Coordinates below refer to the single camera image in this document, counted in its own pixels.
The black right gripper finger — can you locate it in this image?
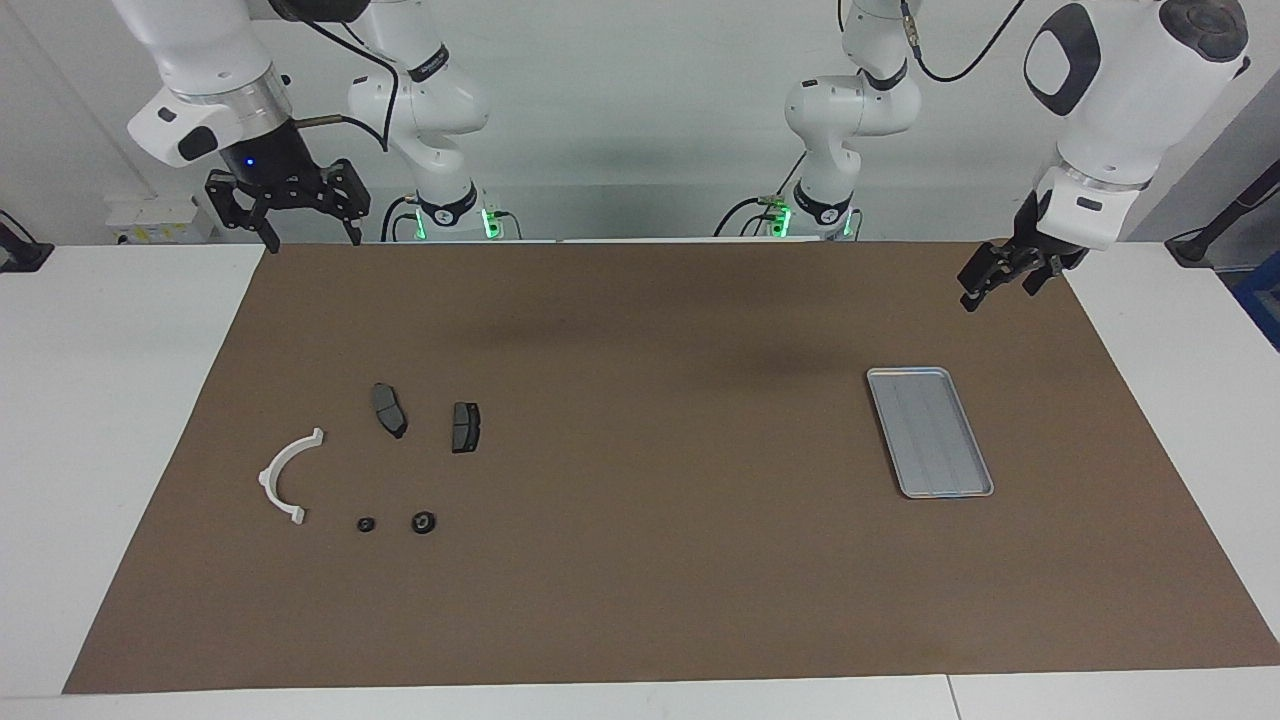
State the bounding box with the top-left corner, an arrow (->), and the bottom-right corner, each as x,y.
205,170 -> 281,253
305,160 -> 371,246

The silver metal tray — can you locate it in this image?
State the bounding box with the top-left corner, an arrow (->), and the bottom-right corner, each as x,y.
866,367 -> 996,500

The white power strip box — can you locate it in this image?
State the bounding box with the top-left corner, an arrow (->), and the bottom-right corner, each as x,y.
105,195 -> 216,245

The black stand with pole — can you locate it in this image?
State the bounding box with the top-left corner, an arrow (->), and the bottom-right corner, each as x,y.
1165,158 -> 1280,269

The long dark grey brake pad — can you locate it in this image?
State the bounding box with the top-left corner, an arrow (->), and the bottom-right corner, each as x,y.
372,383 -> 409,440

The blue bin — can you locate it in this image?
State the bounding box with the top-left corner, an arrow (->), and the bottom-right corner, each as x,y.
1232,250 -> 1280,351

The brown table mat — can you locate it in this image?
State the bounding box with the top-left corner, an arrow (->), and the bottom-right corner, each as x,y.
62,240 -> 1280,694

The black right base cable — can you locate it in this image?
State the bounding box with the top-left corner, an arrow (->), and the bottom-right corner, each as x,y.
380,195 -> 421,243

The black base cable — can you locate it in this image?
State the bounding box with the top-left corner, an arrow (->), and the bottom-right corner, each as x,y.
380,195 -> 421,243
715,150 -> 806,241

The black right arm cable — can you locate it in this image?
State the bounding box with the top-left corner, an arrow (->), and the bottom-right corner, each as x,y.
290,0 -> 401,153

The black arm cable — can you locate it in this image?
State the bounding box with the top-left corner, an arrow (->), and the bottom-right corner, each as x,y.
895,0 -> 1031,85
290,0 -> 401,153

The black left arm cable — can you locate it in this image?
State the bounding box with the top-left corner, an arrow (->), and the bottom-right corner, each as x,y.
895,0 -> 1031,85

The black left base cable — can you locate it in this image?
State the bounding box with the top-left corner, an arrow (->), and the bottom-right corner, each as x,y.
715,150 -> 806,241

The white semicircular bracket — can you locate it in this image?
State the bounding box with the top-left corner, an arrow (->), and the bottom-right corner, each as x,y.
258,427 -> 326,526

